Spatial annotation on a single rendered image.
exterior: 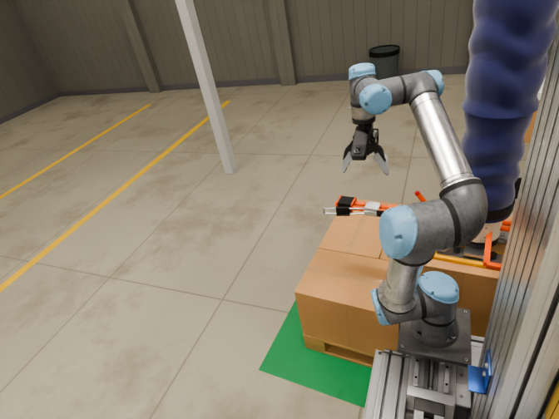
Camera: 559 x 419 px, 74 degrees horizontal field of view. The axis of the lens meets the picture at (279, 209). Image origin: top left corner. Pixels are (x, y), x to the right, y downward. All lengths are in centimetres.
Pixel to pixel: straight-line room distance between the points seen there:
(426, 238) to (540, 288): 24
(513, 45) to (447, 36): 569
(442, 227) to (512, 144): 73
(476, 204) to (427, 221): 12
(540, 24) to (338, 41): 601
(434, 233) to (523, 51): 72
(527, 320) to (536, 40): 89
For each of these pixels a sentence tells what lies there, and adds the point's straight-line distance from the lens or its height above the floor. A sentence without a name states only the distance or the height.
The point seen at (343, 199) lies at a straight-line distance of 191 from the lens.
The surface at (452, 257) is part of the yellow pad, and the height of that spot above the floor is 96.
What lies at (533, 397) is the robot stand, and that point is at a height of 137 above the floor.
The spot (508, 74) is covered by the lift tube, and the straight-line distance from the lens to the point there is 142.
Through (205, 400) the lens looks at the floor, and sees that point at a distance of 263.
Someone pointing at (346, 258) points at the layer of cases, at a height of 54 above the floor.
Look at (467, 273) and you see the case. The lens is 178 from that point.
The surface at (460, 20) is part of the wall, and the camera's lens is 703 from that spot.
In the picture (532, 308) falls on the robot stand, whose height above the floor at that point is 163.
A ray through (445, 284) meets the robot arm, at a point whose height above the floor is 126.
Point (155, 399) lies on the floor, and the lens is 277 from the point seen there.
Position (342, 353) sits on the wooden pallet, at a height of 2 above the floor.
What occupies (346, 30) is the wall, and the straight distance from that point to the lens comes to 721.
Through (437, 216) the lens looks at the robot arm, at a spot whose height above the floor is 166.
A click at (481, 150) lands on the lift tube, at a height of 147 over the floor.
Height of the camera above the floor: 218
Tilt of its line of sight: 34 degrees down
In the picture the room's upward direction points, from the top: 12 degrees counter-clockwise
